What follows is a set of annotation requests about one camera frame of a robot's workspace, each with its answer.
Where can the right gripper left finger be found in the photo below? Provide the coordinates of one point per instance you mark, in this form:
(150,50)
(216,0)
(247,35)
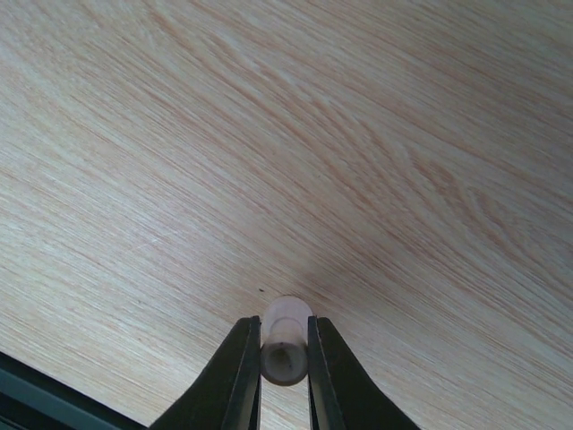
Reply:
(227,393)

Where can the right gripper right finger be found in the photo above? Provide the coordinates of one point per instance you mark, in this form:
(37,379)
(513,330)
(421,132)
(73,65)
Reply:
(341,393)

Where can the white piece table bottom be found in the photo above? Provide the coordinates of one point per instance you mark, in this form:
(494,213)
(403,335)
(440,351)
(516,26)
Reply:
(284,340)

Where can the black aluminium frame rail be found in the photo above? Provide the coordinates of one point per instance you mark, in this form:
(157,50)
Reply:
(33,400)

